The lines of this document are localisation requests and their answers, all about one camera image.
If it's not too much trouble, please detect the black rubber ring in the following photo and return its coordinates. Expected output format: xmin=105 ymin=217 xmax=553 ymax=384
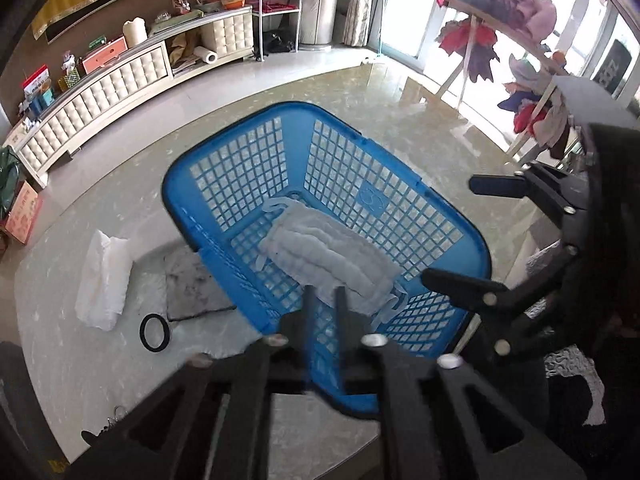
xmin=138 ymin=312 xmax=172 ymax=354

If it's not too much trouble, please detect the grey felt square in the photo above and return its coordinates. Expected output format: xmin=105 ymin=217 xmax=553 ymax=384
xmin=164 ymin=247 xmax=235 ymax=322

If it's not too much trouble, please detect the white textured foam pad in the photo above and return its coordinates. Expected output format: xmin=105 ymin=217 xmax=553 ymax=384
xmin=75 ymin=230 xmax=134 ymax=332

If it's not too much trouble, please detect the light grey quilted cloth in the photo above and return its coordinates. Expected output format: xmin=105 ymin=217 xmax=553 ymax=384
xmin=256 ymin=197 xmax=407 ymax=324

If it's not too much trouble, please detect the blue plastic laundry basket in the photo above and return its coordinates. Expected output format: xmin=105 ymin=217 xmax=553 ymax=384
xmin=162 ymin=102 xmax=491 ymax=418

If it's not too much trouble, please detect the wooden clothes drying rack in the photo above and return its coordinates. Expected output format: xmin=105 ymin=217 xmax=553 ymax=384
xmin=433 ymin=0 xmax=570 ymax=164

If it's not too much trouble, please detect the beige patterned curtain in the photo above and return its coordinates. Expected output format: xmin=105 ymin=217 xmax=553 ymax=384
xmin=343 ymin=0 xmax=373 ymax=48

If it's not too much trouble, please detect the cardboard box with red print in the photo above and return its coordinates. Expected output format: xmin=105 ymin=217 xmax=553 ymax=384
xmin=1 ymin=181 xmax=42 ymax=246

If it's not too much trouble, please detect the silver cylindrical air conditioner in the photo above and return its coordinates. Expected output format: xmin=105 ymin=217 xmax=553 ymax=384
xmin=299 ymin=0 xmax=337 ymax=50

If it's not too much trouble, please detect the green plastic bag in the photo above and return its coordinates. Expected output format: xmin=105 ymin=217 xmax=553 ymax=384
xmin=0 ymin=146 xmax=22 ymax=219

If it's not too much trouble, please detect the white tufted tv cabinet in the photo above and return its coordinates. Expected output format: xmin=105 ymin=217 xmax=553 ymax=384
xmin=4 ymin=6 xmax=254 ymax=188

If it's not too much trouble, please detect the paper roll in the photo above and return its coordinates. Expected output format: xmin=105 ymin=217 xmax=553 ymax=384
xmin=193 ymin=46 xmax=218 ymax=65

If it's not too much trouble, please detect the pink drawer box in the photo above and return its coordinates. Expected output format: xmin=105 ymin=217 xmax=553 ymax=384
xmin=81 ymin=36 xmax=128 ymax=74

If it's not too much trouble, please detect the cream pillar candle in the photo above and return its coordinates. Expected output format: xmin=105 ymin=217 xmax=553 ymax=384
xmin=122 ymin=18 xmax=148 ymax=49

